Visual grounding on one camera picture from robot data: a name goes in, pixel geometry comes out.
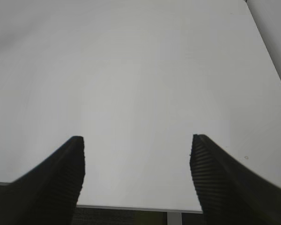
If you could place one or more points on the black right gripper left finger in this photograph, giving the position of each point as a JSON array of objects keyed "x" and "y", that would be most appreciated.
[{"x": 47, "y": 194}]

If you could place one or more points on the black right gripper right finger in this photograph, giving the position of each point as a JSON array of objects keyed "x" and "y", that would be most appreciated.
[{"x": 228, "y": 192}]

